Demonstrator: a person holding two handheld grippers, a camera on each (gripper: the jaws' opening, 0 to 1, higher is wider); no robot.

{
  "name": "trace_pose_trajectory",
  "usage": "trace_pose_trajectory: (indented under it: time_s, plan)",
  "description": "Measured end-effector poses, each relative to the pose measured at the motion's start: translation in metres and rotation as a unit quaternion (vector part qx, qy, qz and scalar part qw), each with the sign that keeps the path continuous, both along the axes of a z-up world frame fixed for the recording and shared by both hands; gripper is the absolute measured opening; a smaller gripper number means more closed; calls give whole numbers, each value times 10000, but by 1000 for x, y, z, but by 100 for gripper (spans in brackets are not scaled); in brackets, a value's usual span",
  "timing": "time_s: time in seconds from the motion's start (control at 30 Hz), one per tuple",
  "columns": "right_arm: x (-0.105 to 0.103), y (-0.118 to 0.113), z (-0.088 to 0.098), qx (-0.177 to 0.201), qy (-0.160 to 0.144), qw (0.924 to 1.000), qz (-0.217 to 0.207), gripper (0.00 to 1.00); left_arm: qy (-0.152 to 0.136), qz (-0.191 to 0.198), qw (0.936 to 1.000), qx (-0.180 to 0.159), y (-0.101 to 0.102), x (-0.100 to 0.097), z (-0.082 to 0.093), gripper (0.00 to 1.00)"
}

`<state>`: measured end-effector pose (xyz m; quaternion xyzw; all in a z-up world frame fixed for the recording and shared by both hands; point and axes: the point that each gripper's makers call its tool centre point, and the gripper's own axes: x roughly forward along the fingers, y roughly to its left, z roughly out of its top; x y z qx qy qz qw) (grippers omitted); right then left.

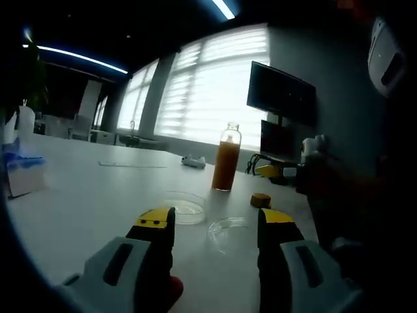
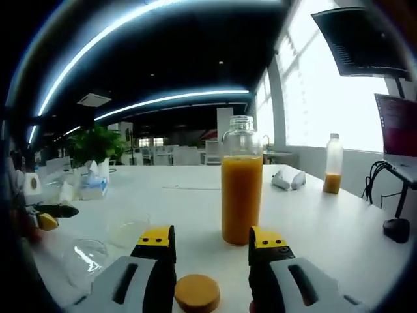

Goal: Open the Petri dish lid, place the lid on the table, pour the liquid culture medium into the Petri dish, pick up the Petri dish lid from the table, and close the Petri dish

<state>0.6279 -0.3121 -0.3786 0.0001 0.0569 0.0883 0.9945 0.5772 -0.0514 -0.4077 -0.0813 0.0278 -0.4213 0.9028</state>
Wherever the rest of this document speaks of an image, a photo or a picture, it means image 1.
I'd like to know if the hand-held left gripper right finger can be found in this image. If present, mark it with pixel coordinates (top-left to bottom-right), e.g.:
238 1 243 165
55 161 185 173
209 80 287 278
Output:
257 208 363 313

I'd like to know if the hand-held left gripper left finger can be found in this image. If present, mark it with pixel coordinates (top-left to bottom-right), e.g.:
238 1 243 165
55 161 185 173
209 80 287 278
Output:
60 207 177 313

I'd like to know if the wooden bottle cap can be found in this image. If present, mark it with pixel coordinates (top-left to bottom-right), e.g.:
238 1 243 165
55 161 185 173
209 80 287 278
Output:
250 192 272 210

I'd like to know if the glass bottle orange culture medium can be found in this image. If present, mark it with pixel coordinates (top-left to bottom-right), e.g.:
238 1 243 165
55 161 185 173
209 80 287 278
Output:
211 121 243 193

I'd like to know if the clear Petri dish lid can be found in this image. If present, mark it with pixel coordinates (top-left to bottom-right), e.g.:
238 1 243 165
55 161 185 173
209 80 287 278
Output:
207 216 259 256

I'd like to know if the clear glass Petri dish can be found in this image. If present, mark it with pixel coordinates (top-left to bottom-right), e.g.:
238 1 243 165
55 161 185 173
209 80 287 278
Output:
164 190 207 226

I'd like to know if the person's left hand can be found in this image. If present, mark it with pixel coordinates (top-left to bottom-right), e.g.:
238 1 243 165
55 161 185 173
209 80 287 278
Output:
169 275 184 306

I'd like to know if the small dark monitor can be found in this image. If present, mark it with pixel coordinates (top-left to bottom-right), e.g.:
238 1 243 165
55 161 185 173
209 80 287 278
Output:
260 119 296 161

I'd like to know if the white table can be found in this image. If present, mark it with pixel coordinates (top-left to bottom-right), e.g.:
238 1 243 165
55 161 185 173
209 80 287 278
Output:
5 132 323 313

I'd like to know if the person's dark clothing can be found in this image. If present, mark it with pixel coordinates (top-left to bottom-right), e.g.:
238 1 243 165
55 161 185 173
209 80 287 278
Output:
309 94 417 313

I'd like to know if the white chest-worn device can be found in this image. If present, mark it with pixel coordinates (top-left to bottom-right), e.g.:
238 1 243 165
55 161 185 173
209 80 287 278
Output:
367 16 409 99

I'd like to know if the blue white tissue box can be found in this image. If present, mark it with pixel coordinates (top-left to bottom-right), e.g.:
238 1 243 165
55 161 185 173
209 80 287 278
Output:
5 155 47 199

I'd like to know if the steel sink with faucet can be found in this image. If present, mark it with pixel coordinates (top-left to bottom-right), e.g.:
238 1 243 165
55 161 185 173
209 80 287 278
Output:
116 120 171 150

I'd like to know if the white office chair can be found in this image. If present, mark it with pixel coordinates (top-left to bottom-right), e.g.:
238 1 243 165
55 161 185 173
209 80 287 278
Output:
67 113 94 142

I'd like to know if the long ceiling light strip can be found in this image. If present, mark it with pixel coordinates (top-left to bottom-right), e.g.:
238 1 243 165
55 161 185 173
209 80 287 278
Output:
22 43 130 76
210 0 237 20

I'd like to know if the black cables bundle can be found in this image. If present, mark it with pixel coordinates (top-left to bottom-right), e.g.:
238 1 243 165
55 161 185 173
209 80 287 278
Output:
245 153 265 176

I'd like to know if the large black wall monitor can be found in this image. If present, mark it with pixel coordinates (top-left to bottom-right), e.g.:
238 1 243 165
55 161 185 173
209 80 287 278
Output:
246 60 317 128

